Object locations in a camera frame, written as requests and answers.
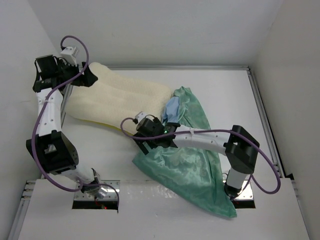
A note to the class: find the green and blue satin pillowcase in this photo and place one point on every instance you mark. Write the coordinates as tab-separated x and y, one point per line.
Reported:
192	173

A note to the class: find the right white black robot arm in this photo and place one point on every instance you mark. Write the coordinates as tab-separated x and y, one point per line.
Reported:
238	147

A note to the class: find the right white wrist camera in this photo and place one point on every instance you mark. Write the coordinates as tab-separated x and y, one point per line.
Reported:
139	117

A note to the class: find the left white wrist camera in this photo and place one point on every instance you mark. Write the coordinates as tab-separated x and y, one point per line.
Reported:
69	54

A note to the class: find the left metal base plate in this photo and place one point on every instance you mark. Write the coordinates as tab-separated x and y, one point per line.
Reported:
108	192

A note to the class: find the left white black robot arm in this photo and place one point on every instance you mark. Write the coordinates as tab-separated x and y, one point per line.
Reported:
52	151

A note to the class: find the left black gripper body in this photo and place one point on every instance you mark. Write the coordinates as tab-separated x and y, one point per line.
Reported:
68	70

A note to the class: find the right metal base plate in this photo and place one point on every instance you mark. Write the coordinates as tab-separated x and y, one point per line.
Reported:
246	193

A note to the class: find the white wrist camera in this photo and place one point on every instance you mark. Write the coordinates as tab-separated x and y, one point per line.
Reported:
69	54
139	117

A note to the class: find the white front cover board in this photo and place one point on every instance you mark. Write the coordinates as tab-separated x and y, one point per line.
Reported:
149	211

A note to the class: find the cream pillow with yellow edge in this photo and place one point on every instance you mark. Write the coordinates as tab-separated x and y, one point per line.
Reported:
114	97

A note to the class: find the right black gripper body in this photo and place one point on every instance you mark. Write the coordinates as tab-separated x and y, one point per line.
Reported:
153	141

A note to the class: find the metal base plate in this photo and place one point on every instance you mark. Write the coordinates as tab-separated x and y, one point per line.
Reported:
108	192
246	193

